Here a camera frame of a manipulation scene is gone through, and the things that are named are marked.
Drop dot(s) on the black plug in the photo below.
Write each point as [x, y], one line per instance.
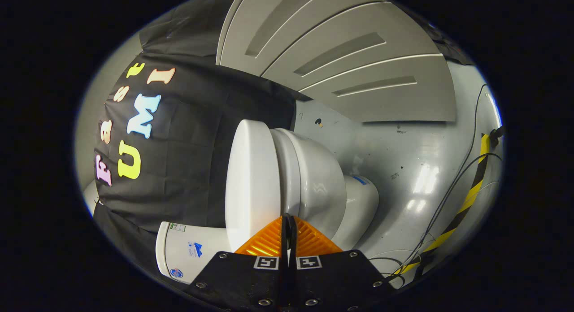
[497, 135]

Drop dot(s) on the white toilet lid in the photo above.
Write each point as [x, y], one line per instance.
[251, 177]

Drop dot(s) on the white ceramic toilet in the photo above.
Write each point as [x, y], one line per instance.
[323, 182]

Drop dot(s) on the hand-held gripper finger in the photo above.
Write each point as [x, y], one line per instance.
[292, 244]
[284, 244]

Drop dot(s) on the yellow black hazard tape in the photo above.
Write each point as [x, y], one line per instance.
[471, 195]

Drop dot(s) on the black backdrop cloth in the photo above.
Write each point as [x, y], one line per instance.
[193, 137]

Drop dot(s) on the grey drawer cabinet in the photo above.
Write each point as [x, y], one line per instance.
[358, 47]

